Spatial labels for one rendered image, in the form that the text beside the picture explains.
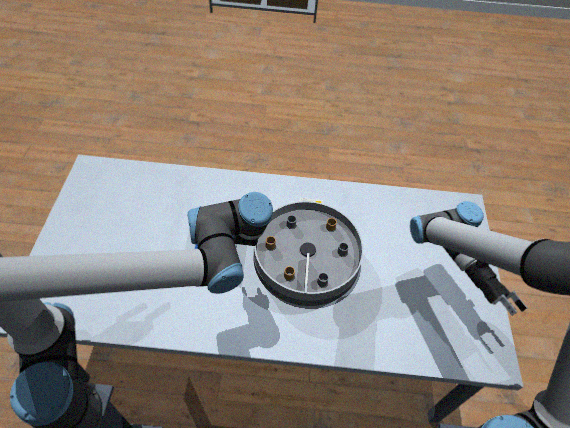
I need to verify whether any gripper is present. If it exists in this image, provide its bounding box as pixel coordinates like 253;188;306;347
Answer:
452;252;529;317

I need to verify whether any grey turntable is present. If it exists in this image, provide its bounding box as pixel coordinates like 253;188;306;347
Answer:
253;202;364;310

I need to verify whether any white table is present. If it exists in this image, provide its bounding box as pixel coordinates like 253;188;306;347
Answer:
29;154;524;426

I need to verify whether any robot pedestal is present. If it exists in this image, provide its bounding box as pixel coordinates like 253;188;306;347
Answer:
85;382;133;428

